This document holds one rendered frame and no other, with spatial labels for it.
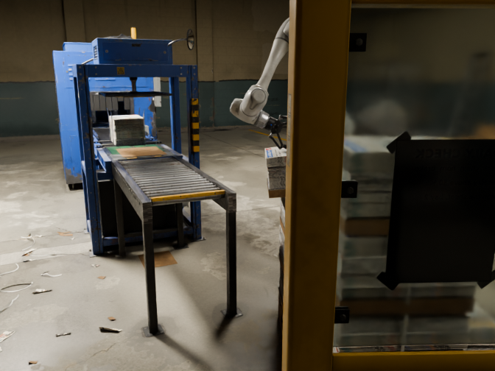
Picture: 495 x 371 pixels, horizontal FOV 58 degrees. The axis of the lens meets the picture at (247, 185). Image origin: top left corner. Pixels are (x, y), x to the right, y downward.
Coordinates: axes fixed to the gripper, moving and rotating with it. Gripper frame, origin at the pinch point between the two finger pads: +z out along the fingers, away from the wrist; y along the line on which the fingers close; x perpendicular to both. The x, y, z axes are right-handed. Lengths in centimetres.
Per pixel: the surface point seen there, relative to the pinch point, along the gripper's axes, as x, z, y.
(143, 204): 10, -61, 69
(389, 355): 168, 3, 20
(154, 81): -363, -134, 40
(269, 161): 14.2, -10.8, 16.7
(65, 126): -322, -204, 136
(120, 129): -190, -120, 81
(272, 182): 13.2, -3.8, 26.4
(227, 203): -10, -17, 53
